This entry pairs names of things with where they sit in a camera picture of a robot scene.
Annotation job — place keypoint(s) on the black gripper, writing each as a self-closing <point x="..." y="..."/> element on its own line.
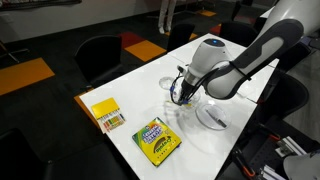
<point x="188" y="88"/>

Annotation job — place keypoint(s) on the yellow marker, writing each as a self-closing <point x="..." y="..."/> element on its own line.
<point x="189" y="104"/>

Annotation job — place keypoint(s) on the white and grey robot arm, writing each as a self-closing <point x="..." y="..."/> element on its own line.
<point x="253" y="53"/>

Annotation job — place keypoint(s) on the Crayola marker box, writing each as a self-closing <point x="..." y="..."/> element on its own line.
<point x="156" y="141"/>

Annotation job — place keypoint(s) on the open marker set yellow lid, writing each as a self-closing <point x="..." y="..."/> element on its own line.
<point x="106" y="115"/>

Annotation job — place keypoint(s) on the cut glass bowl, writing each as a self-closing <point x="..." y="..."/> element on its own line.
<point x="196" y="100"/>

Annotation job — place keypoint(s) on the small cut glass dish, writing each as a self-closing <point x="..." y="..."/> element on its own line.
<point x="166" y="83"/>

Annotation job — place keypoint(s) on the white plate with utensil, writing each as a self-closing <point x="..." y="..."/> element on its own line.
<point x="208" y="125"/>

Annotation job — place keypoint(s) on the black office chair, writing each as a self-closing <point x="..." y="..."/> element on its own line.
<point x="290" y="96"/>
<point x="296" y="56"/>
<point x="20" y="156"/>
<point x="180" y="35"/>
<point x="100" y="56"/>
<point x="236" y="33"/>

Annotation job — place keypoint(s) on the person legs in light trousers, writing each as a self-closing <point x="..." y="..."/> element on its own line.
<point x="166" y="15"/>

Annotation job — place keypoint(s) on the white rounded device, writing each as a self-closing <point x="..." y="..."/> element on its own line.
<point x="301" y="166"/>

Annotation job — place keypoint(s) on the metal bracket parts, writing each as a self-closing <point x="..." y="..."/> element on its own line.
<point x="288" y="146"/>

